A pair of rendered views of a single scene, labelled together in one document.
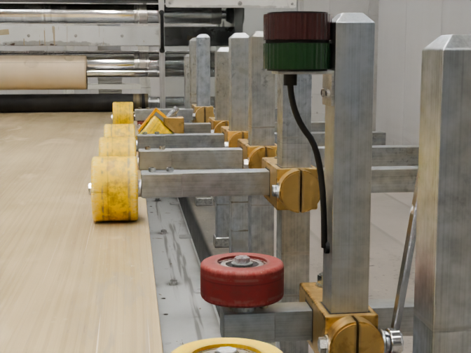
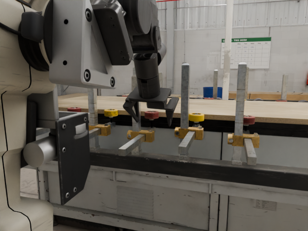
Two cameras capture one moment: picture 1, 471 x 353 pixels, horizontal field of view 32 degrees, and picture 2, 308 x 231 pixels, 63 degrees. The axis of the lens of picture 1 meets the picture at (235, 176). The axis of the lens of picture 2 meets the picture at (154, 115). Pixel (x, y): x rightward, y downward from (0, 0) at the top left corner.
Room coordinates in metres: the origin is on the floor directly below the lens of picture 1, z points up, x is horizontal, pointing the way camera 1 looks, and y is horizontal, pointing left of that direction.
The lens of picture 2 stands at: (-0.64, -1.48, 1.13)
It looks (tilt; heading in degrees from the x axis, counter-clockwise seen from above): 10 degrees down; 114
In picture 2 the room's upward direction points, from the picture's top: straight up
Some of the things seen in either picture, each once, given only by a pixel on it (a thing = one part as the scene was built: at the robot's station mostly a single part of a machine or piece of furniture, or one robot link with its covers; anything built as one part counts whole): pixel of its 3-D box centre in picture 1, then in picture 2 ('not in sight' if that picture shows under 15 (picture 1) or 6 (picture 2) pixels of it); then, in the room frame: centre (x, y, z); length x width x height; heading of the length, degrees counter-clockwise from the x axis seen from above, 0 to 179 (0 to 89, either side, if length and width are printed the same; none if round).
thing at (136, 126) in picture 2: not in sight; (136, 122); (-1.24, -0.35, 0.87); 0.04 x 0.04 x 0.48; 7
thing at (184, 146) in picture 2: not in sight; (190, 136); (-0.95, -0.38, 0.83); 0.43 x 0.03 x 0.04; 97
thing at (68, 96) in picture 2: not in sight; (67, 99); (-6.49, 4.80, 0.23); 2.41 x 0.77 x 0.17; 99
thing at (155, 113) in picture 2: not in sight; (151, 120); (-1.22, -0.21, 0.85); 0.08 x 0.08 x 0.11
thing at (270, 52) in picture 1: (296, 56); not in sight; (0.74, -0.05, 1.10); 0.06 x 0.06 x 0.02
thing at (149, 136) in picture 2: not in sight; (140, 135); (-1.22, -0.35, 0.80); 0.14 x 0.06 x 0.05; 7
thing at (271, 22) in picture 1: (297, 27); not in sight; (0.74, -0.05, 1.13); 0.06 x 0.06 x 0.02
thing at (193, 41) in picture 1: (195, 119); not in sight; (2.48, 0.12, 0.92); 0.04 x 0.04 x 0.48; 7
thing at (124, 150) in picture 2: not in sight; (140, 139); (-1.19, -0.41, 0.80); 0.43 x 0.03 x 0.04; 97
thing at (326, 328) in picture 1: (335, 325); not in sight; (0.76, -0.10, 0.85); 0.14 x 0.06 x 0.05; 7
